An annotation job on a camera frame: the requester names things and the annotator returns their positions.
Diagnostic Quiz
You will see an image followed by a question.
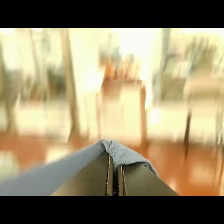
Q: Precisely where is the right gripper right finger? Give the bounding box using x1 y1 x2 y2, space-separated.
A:
114 163 180 197

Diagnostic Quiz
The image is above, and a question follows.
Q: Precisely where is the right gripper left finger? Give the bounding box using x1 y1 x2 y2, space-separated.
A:
52 150 115 197

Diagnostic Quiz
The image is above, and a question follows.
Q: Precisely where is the blue-grey shirt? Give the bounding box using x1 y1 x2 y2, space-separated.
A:
0 138 160 197

